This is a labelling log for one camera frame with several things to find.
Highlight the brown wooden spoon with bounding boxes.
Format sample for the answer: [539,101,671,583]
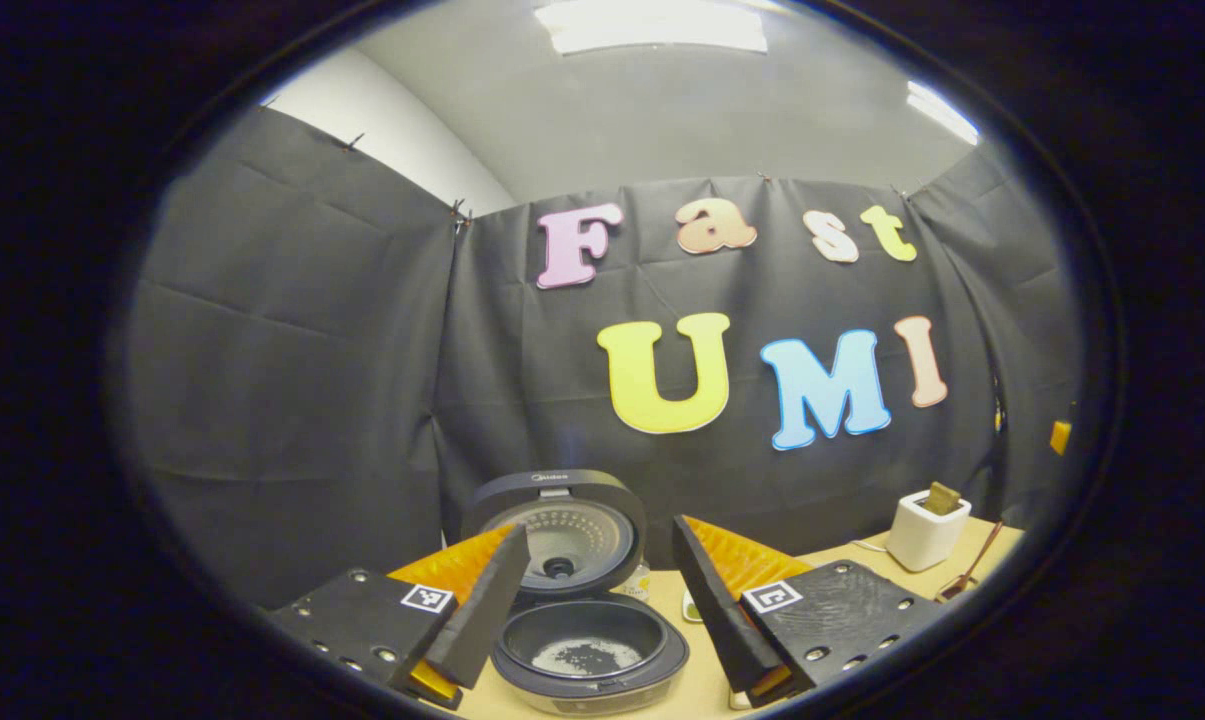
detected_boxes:
[937,520,1005,602]

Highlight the dark grey rice cooker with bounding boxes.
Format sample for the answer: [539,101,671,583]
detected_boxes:
[459,469,691,716]

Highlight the long ceiling light panel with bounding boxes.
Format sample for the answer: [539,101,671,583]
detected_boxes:
[534,0,769,56]

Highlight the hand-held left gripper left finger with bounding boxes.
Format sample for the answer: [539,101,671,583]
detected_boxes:
[262,522,530,709]

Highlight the small ceiling light panel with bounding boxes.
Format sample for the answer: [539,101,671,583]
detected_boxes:
[907,80,981,147]

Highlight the white rice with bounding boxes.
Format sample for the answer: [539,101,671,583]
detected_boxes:
[532,638,645,677]

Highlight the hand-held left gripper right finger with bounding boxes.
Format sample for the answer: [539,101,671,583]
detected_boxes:
[672,515,948,708]

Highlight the white toaster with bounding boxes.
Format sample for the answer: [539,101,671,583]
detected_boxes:
[885,490,973,573]

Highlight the black backdrop cloth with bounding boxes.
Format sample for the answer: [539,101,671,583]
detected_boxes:
[122,105,1081,611]

